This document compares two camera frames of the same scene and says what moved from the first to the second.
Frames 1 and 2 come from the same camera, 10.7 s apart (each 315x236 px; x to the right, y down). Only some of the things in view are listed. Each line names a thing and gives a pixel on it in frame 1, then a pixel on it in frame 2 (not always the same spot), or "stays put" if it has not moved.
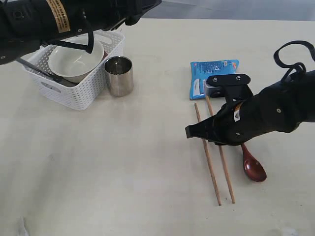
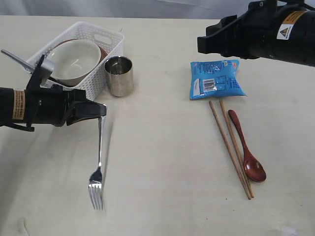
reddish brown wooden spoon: [253, 166] stays put
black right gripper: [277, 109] -> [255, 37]
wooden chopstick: [204, 142] -> [211, 103]
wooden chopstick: [223, 156] -> [222, 103]
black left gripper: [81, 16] -> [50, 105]
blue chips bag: [201, 71] stays put
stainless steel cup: [119, 73] stays put
